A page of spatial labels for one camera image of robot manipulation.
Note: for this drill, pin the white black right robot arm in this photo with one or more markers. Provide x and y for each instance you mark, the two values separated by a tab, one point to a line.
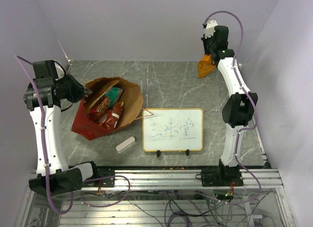
237	112

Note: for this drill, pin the white whiteboard eraser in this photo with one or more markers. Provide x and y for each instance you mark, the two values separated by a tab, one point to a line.
125	144

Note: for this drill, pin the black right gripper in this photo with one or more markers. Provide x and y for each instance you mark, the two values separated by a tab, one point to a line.
205	40

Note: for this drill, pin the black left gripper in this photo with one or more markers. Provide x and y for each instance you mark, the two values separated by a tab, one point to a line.
79	89

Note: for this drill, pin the red orange snack bag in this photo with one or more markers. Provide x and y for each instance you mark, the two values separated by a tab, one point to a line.
98	109

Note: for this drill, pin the red paper bag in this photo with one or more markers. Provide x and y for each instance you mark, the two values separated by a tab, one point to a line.
131	96

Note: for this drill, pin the tan teal chips bag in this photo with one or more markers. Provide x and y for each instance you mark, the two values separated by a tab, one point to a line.
112	95

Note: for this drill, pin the yellow framed whiteboard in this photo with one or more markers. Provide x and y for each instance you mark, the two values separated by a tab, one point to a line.
172	130

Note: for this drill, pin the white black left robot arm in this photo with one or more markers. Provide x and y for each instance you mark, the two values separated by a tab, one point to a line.
43	97

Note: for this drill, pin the aluminium frame base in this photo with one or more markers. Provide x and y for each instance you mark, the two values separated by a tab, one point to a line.
165	197

